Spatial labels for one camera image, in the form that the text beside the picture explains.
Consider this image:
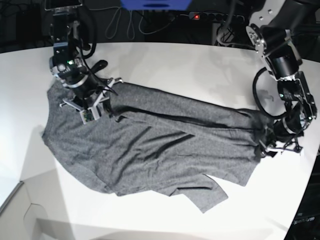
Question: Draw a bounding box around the grey hanging cable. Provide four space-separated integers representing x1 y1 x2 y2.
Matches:
104 7 176 40

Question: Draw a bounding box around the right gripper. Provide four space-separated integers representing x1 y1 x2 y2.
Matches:
59 77 124 124

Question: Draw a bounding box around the black cable bundle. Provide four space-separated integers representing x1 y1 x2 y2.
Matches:
212 22 236 48

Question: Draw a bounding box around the grey t-shirt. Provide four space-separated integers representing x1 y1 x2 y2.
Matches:
42 83 270 212

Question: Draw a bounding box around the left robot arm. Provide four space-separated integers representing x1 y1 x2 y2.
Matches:
243 0 320 158

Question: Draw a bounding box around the white chair at table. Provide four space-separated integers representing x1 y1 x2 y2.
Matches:
0 181 76 240

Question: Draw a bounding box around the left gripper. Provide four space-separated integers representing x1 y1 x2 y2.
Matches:
254 138 303 163

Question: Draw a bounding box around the blue box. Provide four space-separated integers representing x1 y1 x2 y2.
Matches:
120 0 192 11

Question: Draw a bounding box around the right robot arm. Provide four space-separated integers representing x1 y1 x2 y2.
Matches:
44 0 123 124

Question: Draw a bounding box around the black power strip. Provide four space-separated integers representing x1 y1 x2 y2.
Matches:
188 11 246 24

